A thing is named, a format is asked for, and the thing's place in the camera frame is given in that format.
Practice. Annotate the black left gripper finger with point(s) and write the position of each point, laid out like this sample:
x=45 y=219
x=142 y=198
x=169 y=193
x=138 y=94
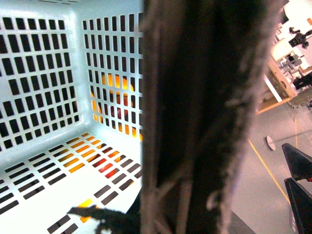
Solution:
x=299 y=163
x=301 y=204

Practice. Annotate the light blue plastic basket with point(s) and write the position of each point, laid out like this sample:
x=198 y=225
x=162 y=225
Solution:
x=70 y=112

